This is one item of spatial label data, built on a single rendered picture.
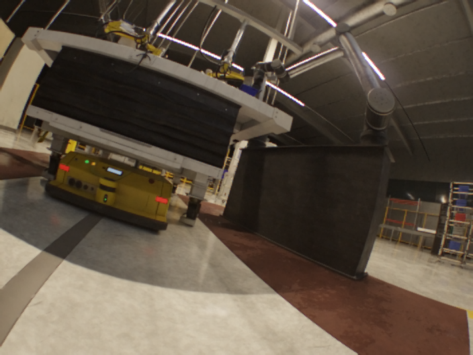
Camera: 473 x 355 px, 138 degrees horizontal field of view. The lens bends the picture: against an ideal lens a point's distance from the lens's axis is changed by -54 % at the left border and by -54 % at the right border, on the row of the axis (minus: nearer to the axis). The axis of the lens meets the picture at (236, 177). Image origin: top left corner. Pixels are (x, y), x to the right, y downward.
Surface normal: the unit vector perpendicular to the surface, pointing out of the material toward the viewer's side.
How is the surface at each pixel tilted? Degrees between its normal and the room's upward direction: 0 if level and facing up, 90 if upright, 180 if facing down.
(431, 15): 176
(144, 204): 90
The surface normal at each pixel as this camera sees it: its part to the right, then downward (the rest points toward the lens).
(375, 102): -0.58, -0.16
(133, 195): 0.40, 0.04
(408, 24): -0.35, 0.93
